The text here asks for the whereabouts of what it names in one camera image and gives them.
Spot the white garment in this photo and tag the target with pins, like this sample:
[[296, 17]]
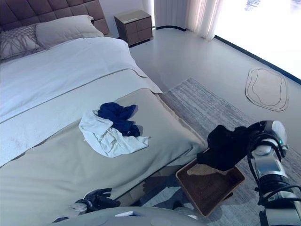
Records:
[[110, 143]]

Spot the beige pillow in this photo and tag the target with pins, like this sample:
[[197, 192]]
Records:
[[65, 30]]

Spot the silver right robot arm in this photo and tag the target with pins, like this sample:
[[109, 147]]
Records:
[[270, 169]]

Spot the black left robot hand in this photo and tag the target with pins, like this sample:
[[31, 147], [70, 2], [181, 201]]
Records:
[[98, 200]]

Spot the white sheer curtain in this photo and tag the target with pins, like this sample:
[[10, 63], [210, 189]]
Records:
[[200, 18]]

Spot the grey patterned pillow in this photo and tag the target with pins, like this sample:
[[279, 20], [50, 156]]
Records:
[[16, 40]]

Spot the bright window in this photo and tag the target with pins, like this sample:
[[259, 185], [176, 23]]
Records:
[[258, 23]]

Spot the grey robot torso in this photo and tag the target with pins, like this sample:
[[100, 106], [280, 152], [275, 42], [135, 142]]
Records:
[[141, 217]]

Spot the brown padded headboard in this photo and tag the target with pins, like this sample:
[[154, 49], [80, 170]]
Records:
[[58, 9]]

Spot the white duvet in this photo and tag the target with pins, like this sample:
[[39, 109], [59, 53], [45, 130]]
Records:
[[58, 63]]

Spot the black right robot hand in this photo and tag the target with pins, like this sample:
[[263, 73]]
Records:
[[261, 131]]

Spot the beige oval floor mat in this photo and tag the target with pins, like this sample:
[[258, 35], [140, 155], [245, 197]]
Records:
[[265, 89]]

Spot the brown wicker basket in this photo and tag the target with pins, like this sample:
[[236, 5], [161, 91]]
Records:
[[207, 190]]

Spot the brown nightstand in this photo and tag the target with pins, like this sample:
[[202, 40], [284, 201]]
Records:
[[136, 30]]

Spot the bed with beige cover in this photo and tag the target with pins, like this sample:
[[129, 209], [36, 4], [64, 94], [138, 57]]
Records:
[[47, 164]]

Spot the blue garment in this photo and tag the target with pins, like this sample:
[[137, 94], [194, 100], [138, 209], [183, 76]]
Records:
[[117, 115]]

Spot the grey striped rug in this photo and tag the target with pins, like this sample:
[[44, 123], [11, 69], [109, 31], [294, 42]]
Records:
[[211, 106]]

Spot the black window floor rail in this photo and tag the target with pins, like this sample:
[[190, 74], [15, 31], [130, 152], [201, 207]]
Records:
[[258, 58]]

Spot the black garment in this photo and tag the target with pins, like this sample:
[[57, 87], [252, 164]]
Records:
[[223, 146]]

